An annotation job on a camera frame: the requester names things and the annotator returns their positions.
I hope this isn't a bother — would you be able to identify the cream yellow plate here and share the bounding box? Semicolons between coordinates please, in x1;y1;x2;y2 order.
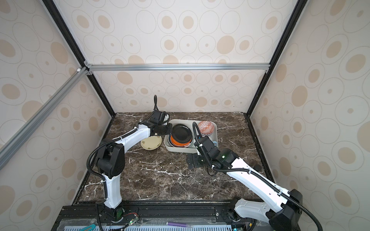
140;136;162;151

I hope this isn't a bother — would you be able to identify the black plate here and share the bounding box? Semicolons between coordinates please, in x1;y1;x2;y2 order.
171;124;193;142

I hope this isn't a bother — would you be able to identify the purple bowl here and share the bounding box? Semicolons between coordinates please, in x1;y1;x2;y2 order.
198;121;215;135

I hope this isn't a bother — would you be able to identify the orange plate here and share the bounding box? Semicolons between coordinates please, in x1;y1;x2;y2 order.
168;135;193;148

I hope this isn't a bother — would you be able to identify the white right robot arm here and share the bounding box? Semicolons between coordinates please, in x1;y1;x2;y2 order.
196;147;323;231

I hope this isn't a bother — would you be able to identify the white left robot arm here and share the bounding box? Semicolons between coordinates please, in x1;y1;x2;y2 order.
86;122;172;210

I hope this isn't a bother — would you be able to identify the white plastic bin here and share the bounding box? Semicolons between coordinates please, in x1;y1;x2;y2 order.
163;119;218;154

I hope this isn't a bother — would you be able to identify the green can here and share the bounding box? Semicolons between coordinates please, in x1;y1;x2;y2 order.
253;164;262;172

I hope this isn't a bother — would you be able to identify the purple pen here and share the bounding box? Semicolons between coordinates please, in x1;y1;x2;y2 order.
166;221;193;228

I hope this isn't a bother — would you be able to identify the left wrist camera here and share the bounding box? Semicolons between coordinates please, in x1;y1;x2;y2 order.
149;109;170;125

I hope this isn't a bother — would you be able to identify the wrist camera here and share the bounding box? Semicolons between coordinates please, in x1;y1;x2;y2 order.
195;136;220;158
149;109;170;125

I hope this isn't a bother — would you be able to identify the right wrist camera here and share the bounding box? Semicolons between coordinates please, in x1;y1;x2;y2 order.
195;136;220;158

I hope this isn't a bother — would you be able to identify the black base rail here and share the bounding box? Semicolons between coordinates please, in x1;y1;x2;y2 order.
52;200;273;231

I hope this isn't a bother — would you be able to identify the silver horizontal rail back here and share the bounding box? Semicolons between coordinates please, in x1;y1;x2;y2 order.
87;63;270;71

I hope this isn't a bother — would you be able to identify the silver diagonal rail left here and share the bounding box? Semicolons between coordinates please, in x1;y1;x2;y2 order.
1;67;88;168

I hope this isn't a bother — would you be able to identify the black vertical frame post left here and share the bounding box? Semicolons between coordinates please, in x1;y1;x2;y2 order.
42;0;116;117

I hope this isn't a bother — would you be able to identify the black vertical frame post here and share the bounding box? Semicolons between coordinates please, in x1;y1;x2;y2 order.
42;0;116;117
246;0;307;116

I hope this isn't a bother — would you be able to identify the black vertical frame post right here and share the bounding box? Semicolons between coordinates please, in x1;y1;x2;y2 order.
246;0;307;116

